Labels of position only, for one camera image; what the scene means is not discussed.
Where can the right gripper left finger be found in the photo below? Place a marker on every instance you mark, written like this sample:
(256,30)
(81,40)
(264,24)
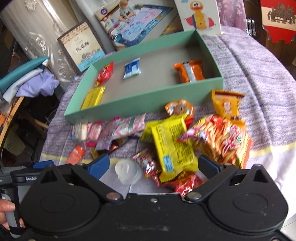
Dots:
(97,168)

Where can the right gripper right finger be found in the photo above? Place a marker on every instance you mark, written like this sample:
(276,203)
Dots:
(217,175)

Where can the orange-red snack packet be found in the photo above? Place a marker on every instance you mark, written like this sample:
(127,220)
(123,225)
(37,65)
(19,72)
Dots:
(76,155)

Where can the clear pink jelly pouch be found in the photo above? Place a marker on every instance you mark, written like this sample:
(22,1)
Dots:
(106,136)

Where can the small red packet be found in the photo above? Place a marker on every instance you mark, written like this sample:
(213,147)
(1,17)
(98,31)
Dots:
(183,184)

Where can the clear jelly cup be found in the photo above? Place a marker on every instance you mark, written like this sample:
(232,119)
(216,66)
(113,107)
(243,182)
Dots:
(128,171)

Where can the orange noodle snack bag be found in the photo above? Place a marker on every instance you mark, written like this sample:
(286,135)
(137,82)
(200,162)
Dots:
(220,139)

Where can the clear packet pink cake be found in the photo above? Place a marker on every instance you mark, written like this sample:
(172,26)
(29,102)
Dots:
(94,130)

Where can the clear packet white rice cake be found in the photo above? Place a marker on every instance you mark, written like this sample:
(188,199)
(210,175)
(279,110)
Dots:
(79,132)

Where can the red foil snack packet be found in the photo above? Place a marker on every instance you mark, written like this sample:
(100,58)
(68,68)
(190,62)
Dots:
(148,161)

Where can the pink patterned white packet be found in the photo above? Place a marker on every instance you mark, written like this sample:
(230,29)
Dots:
(129,126)

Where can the yellow printed snack packet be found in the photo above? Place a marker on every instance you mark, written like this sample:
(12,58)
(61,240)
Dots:
(174,156)

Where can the yellow rabbit snack packet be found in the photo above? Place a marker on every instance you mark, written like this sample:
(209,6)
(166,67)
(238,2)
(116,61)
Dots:
(226,103)

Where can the yellow Winsun packet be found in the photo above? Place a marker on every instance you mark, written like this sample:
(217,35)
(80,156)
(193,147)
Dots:
(93,97)

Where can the small round orange candy packet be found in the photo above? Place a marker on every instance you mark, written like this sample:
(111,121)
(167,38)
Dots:
(179,107)

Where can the red Skittles packet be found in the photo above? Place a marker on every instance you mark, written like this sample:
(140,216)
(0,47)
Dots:
(105,74)

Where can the long orange silver snack packet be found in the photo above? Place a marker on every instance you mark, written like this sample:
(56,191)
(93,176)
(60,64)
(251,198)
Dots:
(191,71)

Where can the blue white biscuit packet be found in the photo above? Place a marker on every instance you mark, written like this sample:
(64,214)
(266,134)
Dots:
(132,69)

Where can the person's left hand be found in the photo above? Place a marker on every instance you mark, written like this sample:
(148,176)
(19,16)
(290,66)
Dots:
(5,206)

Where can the wooden chair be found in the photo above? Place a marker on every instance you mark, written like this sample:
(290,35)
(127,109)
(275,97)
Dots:
(16,107)

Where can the folded purple and teal clothes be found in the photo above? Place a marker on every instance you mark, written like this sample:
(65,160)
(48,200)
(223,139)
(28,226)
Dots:
(29,80)

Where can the mint green cardboard box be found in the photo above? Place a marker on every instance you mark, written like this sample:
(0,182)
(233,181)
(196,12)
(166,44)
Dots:
(156,85)

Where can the pineapple cake gift box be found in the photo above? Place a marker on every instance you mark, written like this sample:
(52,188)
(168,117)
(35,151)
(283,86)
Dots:
(82,46)

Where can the water doodle mat box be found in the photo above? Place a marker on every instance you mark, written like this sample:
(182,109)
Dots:
(148,20)

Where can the roly-poly duck toy box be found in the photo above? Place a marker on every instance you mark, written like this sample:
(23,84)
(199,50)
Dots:
(202,16)

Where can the red paper gift bag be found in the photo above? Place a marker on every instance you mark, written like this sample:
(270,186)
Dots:
(278,19)

